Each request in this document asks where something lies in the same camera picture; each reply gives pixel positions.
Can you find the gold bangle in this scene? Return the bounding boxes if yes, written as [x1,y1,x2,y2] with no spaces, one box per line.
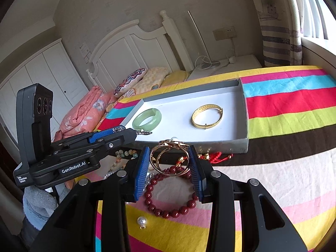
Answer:
[191,105,223,129]

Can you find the white cable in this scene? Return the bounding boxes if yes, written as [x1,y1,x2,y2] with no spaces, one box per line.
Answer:
[194,37,238,70]

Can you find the silver chain bracelet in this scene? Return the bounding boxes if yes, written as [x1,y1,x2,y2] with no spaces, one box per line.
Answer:
[113,125,153,136]

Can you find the white pipe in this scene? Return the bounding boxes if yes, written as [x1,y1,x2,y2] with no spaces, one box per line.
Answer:
[280,0,302,66]

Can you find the window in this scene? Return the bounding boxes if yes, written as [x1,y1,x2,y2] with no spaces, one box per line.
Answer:
[294,0,336,42]

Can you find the white nightstand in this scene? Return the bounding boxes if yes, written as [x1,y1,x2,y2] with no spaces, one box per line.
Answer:
[188,55,263,82]

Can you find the patterned curtain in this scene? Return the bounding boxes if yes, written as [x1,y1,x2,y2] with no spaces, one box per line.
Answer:
[244,0,303,67]

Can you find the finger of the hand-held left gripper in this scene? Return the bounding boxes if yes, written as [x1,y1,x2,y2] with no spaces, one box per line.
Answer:
[52,129,137,164]
[51,127,127,149]

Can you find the striped colourful blanket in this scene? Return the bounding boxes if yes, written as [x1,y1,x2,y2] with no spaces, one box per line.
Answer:
[73,66,336,252]

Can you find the multicolour bead bracelet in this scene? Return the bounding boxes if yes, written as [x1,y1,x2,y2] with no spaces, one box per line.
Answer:
[114,149,138,168]

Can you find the embroidered round cushion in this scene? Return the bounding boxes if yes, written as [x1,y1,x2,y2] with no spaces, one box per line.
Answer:
[113,68,148,98]

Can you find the red cord bracelet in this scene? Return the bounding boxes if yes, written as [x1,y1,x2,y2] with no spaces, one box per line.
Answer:
[177,151,234,166]

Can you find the green jade bangle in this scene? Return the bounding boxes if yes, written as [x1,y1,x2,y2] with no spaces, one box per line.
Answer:
[132,108,162,130]

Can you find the white wardrobe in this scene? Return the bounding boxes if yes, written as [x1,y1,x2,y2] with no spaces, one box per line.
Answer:
[0,38,90,147]

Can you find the gold hoop earrings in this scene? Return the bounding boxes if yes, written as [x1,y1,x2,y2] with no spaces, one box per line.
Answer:
[150,140,191,176]

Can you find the white bed headboard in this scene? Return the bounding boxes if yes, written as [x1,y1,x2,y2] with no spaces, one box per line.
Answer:
[86,10,193,95]

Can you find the grey cardboard tray box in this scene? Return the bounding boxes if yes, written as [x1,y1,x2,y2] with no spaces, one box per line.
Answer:
[121,77,249,154]

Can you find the wall socket panel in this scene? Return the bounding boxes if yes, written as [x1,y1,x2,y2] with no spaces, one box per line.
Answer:
[213,26,237,40]

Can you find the white paper notice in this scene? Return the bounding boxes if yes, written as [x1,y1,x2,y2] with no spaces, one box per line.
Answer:
[79,43,92,63]

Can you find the person's left forearm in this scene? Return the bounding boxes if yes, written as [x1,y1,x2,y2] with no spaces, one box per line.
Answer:
[21,185,61,250]

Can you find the clear bead bracelet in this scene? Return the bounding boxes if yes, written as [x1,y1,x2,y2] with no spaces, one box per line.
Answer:
[104,169,124,180]

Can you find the pale yellow floral pillow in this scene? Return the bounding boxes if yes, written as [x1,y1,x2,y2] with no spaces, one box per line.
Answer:
[123,67,170,96]

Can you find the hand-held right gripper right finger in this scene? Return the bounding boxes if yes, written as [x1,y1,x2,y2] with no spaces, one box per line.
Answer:
[187,145,309,252]

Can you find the pink floral quilt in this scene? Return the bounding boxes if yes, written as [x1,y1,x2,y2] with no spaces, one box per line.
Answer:
[54,85,118,142]

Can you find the plain yellow pillow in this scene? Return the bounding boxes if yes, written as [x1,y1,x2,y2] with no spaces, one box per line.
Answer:
[160,70,189,87]

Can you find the dark red bead bracelet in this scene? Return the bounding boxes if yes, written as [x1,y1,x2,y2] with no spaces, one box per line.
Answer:
[143,164,199,218]

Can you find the slim white desk lamp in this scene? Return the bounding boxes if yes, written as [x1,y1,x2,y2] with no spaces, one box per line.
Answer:
[187,10,221,70]

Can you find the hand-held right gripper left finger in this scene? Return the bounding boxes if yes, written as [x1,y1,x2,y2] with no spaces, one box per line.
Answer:
[29,146,151,252]

